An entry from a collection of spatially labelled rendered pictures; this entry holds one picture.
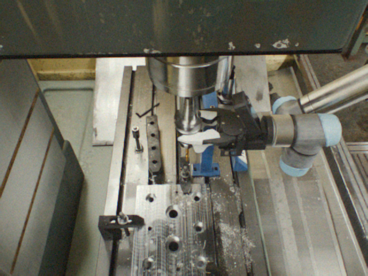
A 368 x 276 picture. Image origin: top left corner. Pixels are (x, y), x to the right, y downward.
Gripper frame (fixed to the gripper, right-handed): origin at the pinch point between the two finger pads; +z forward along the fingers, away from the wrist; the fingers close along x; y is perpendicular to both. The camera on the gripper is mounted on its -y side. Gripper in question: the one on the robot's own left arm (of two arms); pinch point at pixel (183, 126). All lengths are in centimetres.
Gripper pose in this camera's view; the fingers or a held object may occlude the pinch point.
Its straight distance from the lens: 73.7
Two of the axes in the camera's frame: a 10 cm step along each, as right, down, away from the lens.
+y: -0.1, 6.3, 7.8
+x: -0.3, -7.8, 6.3
